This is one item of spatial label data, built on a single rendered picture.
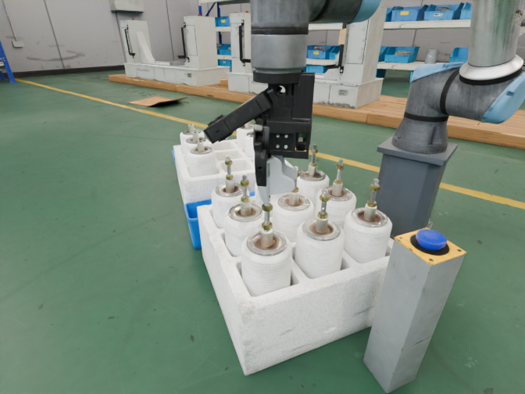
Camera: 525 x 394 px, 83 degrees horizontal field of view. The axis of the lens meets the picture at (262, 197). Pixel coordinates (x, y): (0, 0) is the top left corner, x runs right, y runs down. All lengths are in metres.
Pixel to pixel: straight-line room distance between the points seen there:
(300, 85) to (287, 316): 0.40
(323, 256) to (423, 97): 0.55
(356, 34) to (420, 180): 1.84
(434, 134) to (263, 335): 0.70
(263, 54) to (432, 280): 0.39
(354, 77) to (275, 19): 2.28
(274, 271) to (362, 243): 0.21
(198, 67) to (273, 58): 3.45
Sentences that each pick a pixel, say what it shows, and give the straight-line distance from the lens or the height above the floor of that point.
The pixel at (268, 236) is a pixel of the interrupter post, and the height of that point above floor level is 0.27.
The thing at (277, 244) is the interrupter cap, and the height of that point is 0.25.
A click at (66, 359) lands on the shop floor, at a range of 0.81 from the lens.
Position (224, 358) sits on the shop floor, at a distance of 0.71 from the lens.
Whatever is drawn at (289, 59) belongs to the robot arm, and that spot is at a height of 0.56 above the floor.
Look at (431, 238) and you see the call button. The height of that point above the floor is 0.33.
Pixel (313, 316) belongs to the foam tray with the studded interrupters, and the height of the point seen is 0.11.
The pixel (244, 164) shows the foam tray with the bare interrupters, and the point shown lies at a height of 0.16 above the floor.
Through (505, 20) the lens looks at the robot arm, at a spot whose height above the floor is 0.62.
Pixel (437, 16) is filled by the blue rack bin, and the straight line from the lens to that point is 5.17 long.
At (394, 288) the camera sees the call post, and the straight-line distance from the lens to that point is 0.55.
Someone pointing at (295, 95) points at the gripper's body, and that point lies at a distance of 0.43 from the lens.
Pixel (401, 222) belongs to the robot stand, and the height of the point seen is 0.07.
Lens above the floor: 0.59
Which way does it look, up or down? 28 degrees down
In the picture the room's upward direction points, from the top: straight up
